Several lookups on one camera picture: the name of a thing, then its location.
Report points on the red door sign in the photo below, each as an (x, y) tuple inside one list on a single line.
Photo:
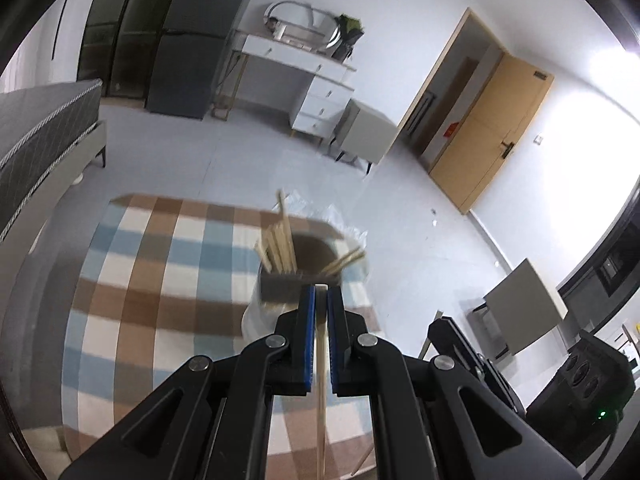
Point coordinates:
[(450, 129)]

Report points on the grey refrigerator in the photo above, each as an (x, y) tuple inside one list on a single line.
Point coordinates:
[(200, 35)]

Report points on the black built-in oven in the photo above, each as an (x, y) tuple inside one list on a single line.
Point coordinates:
[(612, 270)]

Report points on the grey side table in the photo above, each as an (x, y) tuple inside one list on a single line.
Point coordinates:
[(525, 300)]

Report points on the wooden door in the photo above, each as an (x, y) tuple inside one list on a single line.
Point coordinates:
[(490, 130)]

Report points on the dark stair railing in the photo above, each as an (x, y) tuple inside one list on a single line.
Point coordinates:
[(421, 112)]

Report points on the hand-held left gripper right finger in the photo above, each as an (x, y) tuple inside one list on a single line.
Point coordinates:
[(331, 340)]

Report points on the white dressing table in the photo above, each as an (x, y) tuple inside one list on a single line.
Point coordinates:
[(320, 100)]

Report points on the white grey utensil holder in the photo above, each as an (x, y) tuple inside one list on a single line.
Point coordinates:
[(280, 290)]

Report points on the wooden door frame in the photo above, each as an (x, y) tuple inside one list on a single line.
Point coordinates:
[(440, 55)]

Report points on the white wardrobe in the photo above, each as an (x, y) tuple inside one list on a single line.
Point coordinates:
[(65, 25)]

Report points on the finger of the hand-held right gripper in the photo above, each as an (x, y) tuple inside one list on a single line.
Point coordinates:
[(470, 360)]

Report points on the grey quilted bed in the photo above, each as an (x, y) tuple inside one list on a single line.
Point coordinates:
[(75, 160)]

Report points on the oval mirror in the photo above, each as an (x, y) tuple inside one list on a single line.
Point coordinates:
[(300, 20)]

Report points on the dark glass cabinet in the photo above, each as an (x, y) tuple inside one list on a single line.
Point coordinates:
[(125, 25)]

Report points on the white round bed foot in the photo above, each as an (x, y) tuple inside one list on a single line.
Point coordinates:
[(75, 178)]

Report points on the grey nightstand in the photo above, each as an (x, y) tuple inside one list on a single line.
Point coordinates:
[(367, 130)]

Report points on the clear plastic wrap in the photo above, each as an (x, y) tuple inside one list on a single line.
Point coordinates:
[(340, 222)]

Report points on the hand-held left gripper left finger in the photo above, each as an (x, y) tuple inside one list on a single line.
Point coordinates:
[(311, 340)]

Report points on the slim wooden chopstick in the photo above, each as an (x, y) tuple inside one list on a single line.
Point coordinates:
[(345, 261), (321, 410), (362, 460), (425, 347)]

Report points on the checked tablecloth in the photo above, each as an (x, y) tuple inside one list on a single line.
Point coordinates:
[(150, 285)]

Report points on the white power strip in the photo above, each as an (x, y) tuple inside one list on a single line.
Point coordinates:
[(220, 111)]

